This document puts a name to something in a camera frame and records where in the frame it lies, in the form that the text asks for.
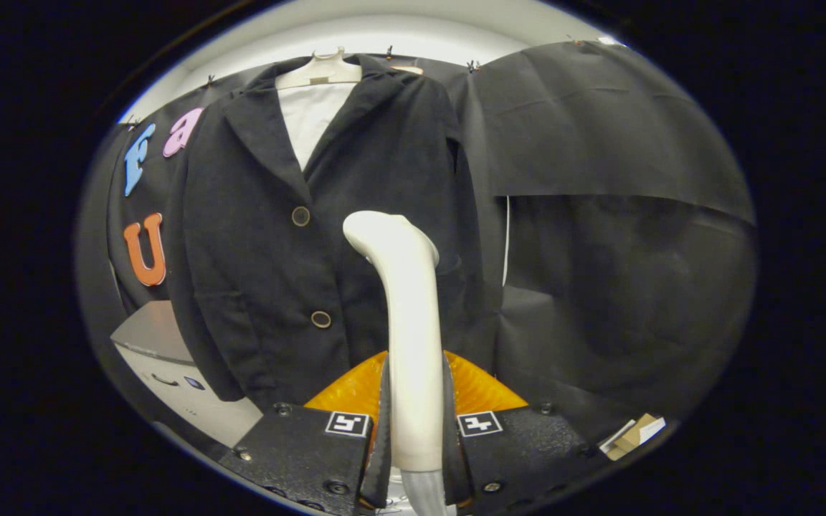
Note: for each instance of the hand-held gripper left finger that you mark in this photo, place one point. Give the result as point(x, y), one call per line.
point(291, 451)

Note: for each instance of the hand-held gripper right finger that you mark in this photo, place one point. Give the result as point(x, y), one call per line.
point(528, 448)

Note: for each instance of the small blue cabinet display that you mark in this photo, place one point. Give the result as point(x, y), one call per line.
point(194, 383)

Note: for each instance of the grey metal cabinet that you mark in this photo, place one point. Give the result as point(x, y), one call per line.
point(155, 333)

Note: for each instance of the black backdrop cloth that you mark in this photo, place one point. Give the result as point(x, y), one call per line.
point(599, 143)

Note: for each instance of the white dress form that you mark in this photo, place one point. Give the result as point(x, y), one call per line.
point(312, 115)

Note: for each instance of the cardboard box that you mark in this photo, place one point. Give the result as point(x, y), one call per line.
point(635, 433)

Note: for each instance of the white garment steamer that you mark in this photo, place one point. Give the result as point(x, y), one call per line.
point(413, 344)

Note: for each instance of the black blazer jacket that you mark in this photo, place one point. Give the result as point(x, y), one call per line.
point(255, 251)

